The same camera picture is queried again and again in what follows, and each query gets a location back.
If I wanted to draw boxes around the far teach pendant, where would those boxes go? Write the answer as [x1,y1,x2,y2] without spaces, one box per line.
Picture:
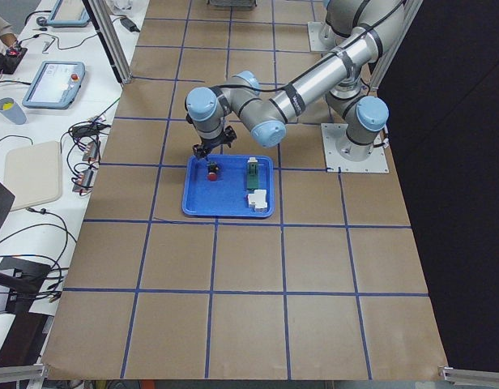
[47,0,90,28]

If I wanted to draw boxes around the near teach pendant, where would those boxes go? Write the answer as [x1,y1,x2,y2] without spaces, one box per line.
[22,61,86,109]

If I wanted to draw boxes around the teach pendant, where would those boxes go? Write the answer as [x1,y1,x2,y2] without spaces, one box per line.
[22,61,86,109]
[47,0,90,28]

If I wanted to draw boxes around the blue plastic tray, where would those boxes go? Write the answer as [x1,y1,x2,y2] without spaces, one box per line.
[181,154,275,218]

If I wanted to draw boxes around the aluminium frame post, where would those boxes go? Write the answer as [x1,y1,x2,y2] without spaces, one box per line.
[83,0,132,84]

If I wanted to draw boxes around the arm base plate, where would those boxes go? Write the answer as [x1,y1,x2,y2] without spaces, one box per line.
[307,22,336,53]
[321,123,389,173]

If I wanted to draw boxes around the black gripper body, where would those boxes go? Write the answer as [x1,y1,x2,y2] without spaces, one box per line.
[193,126,237,159]

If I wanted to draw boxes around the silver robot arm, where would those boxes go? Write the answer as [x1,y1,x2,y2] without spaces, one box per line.
[185,1,404,159]

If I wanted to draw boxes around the white circuit breaker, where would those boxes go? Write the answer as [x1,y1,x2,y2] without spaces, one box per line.
[246,189,269,212]

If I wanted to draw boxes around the red emergency stop button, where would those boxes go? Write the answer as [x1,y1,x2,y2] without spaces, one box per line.
[207,161,220,182]

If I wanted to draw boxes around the beige pad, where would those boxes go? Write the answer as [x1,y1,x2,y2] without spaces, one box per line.
[4,141,62,211]

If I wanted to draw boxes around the grey cup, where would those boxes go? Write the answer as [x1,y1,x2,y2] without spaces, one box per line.
[0,97,27,125]

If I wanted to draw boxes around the black power adapter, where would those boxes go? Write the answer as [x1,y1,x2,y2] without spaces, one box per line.
[120,17,140,32]

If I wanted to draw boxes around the green terminal block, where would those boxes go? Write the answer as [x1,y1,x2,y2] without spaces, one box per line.
[246,156,259,191]

